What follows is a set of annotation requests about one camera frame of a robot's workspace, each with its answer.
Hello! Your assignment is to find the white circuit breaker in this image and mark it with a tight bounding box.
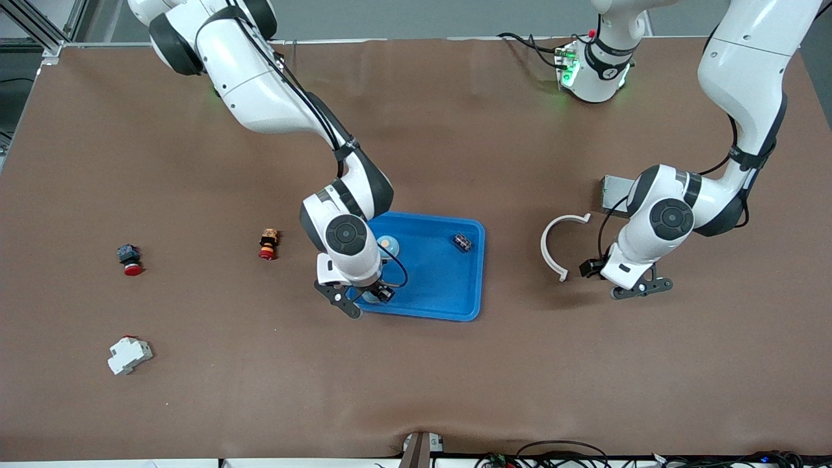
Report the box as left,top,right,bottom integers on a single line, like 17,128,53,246
107,335,154,376

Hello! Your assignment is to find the red emergency button orange base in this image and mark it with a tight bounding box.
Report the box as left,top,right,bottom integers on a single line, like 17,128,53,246
258,227,281,261

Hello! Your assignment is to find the black cable bundle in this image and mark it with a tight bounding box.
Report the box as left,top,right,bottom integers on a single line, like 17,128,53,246
650,450,832,468

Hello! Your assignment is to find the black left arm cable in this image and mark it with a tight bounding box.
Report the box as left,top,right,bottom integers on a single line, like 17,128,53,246
595,110,777,261

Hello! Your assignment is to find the black looped cable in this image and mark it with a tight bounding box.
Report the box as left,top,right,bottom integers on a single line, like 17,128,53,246
474,440,612,468

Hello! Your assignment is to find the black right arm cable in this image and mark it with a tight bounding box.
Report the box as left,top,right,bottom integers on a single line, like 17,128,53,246
221,0,410,290

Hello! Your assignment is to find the blue plastic tray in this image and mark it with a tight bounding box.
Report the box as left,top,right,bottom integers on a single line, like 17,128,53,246
344,209,487,322

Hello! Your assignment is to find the red push button blue base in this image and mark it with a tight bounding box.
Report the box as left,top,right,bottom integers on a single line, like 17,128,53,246
117,243,144,277

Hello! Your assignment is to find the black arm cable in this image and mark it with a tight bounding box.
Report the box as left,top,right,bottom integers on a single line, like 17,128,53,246
221,0,410,290
595,110,777,261

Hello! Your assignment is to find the white curved pipe bracket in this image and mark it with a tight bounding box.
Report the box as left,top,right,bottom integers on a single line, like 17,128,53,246
540,213,592,282

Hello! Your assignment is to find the dark camera post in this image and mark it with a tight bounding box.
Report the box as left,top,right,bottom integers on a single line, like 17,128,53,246
398,432,446,468

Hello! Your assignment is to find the black base cable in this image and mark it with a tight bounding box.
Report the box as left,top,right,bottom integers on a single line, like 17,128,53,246
497,31,566,69

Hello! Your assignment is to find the silver metal power supply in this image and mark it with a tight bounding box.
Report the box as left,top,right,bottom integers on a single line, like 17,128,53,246
600,175,634,215

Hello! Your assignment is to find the aluminium frame extrusion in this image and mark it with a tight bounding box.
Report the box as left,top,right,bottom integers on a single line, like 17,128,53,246
0,0,88,66

